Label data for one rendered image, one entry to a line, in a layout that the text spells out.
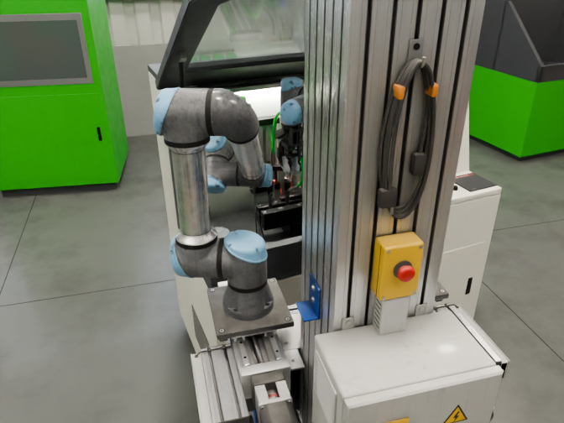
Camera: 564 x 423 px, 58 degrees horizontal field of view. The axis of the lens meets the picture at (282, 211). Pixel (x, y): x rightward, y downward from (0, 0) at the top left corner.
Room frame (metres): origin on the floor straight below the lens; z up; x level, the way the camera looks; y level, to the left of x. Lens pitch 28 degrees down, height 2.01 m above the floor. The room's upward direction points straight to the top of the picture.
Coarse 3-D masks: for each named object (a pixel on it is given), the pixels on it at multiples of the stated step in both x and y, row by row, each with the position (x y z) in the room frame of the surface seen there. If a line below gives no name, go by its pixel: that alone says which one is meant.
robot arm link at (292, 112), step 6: (300, 96) 1.56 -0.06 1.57; (288, 102) 1.50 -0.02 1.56; (294, 102) 1.50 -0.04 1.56; (300, 102) 1.51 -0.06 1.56; (282, 108) 1.51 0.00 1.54; (288, 108) 1.50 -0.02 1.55; (294, 108) 1.49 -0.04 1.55; (300, 108) 1.49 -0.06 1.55; (282, 114) 1.51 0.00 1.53; (288, 114) 1.50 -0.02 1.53; (294, 114) 1.49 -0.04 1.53; (300, 114) 1.49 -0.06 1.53; (288, 120) 1.50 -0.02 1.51; (294, 120) 1.49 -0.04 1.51; (300, 120) 1.49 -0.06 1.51
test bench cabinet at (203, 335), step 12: (192, 288) 1.91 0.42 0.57; (204, 288) 1.67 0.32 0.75; (192, 300) 1.94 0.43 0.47; (204, 300) 1.70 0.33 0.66; (192, 312) 1.97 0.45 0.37; (204, 312) 1.72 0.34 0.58; (192, 324) 2.01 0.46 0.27; (204, 324) 1.74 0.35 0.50; (192, 336) 2.04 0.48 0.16; (204, 336) 1.77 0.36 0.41; (216, 336) 1.56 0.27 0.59
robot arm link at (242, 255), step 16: (224, 240) 1.20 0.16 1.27; (240, 240) 1.20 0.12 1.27; (256, 240) 1.21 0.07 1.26; (224, 256) 1.16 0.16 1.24; (240, 256) 1.15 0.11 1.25; (256, 256) 1.16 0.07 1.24; (224, 272) 1.15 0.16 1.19; (240, 272) 1.15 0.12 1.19; (256, 272) 1.16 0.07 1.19; (240, 288) 1.15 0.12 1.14
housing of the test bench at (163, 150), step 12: (156, 72) 2.18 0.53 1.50; (156, 96) 2.21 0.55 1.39; (168, 156) 2.11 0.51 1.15; (168, 168) 2.15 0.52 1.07; (168, 180) 2.19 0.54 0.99; (168, 192) 2.23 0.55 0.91; (168, 204) 2.27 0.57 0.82; (168, 216) 2.31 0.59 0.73; (180, 276) 2.17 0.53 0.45; (180, 288) 2.21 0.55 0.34; (180, 300) 2.26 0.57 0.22; (180, 312) 2.31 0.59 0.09
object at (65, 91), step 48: (0, 0) 4.03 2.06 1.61; (48, 0) 4.08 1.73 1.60; (96, 0) 4.49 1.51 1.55; (0, 48) 4.01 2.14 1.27; (48, 48) 4.06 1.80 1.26; (96, 48) 4.15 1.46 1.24; (0, 96) 4.00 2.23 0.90; (48, 96) 4.05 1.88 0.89; (96, 96) 4.10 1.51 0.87; (0, 144) 3.98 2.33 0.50; (48, 144) 4.04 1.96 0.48; (96, 144) 4.09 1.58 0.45; (48, 192) 4.06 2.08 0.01
